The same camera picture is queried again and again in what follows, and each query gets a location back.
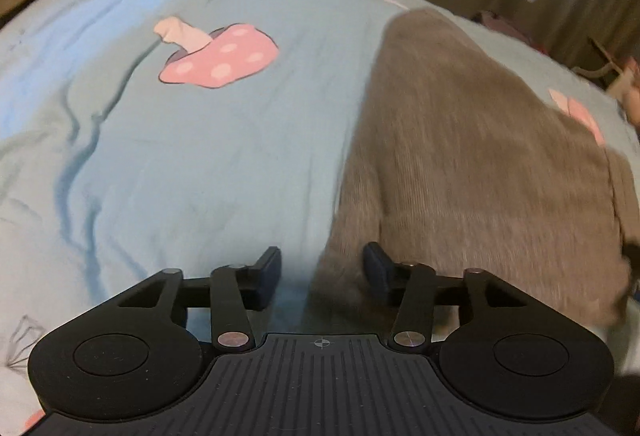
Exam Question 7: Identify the grey sweatpants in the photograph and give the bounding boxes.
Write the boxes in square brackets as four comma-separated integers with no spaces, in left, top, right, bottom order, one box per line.
[309,9,639,329]

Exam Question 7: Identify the light blue mushroom bedsheet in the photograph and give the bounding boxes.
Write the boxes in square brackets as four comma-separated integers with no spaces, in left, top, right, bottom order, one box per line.
[1,0,639,435]

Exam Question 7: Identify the pink plush rabbit toy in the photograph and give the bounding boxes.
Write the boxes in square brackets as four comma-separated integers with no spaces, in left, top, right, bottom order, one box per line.
[606,57,640,128]

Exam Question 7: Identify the pink red bag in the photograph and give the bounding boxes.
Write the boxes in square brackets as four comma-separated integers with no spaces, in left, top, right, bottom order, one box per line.
[471,10,544,52]

